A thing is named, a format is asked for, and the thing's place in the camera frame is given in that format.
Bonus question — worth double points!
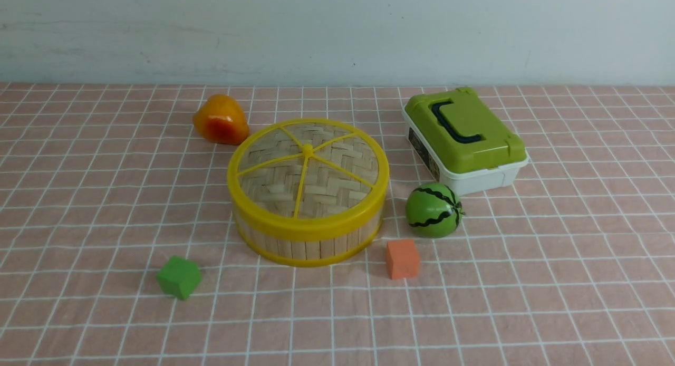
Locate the yellow bamboo steamer basket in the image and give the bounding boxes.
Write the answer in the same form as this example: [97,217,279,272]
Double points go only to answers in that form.
[233,204,385,267]

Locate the green foam cube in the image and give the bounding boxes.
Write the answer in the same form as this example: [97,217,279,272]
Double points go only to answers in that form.
[156,256,202,301]

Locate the orange foam cube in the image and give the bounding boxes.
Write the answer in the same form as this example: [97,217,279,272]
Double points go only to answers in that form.
[385,238,420,280]

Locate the green lidded white storage box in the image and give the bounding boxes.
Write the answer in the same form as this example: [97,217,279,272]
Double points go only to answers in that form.
[403,87,530,196]

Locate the green toy watermelon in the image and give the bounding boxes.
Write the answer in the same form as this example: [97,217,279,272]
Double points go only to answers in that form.
[405,182,465,239]

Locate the yellow woven bamboo steamer lid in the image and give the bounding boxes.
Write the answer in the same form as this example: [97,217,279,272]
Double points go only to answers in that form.
[227,118,390,242]

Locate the orange toy pear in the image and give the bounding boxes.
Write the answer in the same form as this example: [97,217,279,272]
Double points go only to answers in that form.
[192,94,250,146]

